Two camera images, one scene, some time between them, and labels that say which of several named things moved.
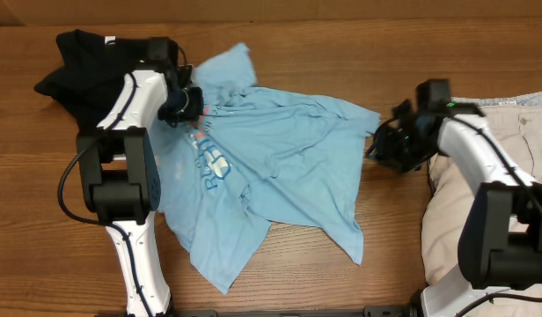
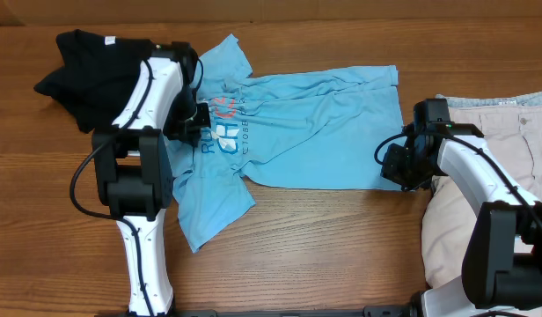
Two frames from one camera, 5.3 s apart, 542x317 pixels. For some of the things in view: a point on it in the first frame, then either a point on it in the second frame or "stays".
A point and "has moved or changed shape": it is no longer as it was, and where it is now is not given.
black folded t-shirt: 95,69 stays
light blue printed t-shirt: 252,157 has moved or changed shape
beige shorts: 519,129 stays
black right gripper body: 389,143 -> 394,163
